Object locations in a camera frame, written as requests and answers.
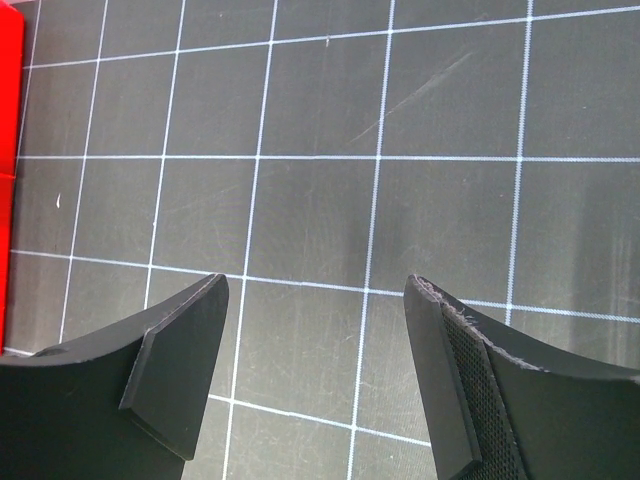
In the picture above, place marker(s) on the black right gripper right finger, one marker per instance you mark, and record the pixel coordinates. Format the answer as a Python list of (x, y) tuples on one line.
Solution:
[(500, 404)]

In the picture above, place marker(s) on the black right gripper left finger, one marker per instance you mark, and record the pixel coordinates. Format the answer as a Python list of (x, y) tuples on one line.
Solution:
[(124, 402)]

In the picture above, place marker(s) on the black grid cutting mat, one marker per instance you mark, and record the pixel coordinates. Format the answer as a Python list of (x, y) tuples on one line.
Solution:
[(318, 153)]

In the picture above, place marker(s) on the red plastic bin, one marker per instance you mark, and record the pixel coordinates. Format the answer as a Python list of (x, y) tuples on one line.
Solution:
[(12, 49)]

